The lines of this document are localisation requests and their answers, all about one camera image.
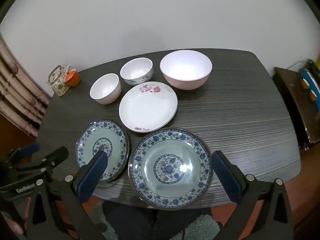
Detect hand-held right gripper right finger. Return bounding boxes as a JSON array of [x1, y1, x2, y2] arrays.
[[211, 150, 294, 240]]

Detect large pink bowl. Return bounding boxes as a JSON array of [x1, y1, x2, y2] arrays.
[[160, 50, 213, 91]]

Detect beige patterned curtain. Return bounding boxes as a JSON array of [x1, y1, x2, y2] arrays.
[[0, 34, 54, 140]]

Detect floral ceramic teapot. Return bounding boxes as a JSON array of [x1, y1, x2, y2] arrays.
[[46, 65, 75, 97]]

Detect medium white bowl blue print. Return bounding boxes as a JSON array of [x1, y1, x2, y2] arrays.
[[120, 58, 153, 85]]

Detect person's dark trousers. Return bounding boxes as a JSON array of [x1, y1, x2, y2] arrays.
[[102, 200, 215, 240]]

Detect small white bowl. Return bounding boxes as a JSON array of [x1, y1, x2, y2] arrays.
[[90, 73, 122, 105]]

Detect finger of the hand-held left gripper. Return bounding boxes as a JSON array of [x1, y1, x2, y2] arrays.
[[5, 142, 40, 167], [14, 147, 69, 178]]

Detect dark wooden side table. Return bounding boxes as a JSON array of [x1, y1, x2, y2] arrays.
[[272, 66, 320, 144]]

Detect white enamel floral basin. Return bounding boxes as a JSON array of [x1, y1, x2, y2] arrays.
[[128, 127, 214, 209]]

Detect brown wooden cabinet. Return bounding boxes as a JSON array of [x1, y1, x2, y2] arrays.
[[0, 112, 39, 157]]

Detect small blue floral plate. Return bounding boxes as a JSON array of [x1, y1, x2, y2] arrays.
[[75, 119, 130, 183]]

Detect white plate pink flowers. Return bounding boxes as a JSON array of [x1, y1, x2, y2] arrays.
[[118, 81, 178, 133]]

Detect pinkish cloth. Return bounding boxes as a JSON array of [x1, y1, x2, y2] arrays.
[[0, 211, 27, 240]]

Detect orange lidded cup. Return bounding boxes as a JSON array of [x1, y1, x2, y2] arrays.
[[64, 69, 80, 87]]

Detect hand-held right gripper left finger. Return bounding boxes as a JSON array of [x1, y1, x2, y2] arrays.
[[26, 151, 108, 240]]

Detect blue box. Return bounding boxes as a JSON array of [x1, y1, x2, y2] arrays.
[[301, 69, 320, 99]]

